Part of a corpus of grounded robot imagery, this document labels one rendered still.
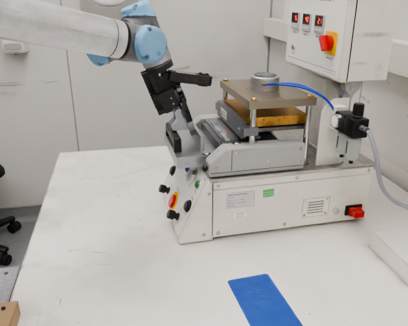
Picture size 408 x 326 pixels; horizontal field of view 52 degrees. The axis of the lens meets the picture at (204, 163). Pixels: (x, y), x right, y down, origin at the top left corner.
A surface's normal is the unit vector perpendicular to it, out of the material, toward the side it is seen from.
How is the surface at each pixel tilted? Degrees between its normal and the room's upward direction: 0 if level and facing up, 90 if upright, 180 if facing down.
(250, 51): 90
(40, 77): 90
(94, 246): 0
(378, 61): 90
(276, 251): 0
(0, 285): 0
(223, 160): 90
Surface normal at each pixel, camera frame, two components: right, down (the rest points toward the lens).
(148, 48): 0.66, 0.23
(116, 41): 0.62, 0.44
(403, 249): 0.00, -0.92
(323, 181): 0.23, 0.37
